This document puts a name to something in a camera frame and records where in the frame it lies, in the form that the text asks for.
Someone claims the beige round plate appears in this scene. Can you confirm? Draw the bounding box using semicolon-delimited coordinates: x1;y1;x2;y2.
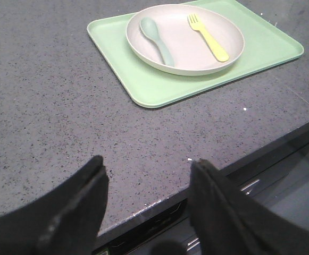
126;4;245;76

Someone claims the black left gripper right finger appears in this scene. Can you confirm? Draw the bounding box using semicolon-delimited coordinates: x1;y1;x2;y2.
188;159;309;254

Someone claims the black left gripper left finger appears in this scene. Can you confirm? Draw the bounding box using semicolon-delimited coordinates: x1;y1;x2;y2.
0;156;109;254

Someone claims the teal plastic spoon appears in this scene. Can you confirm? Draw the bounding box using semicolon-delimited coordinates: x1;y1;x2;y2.
140;17;174;67

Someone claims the yellow plastic fork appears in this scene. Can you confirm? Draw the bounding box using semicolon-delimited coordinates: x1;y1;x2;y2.
188;14;229;62

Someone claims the light green plastic tray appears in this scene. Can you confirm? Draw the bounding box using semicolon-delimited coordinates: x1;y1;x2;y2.
87;1;304;108

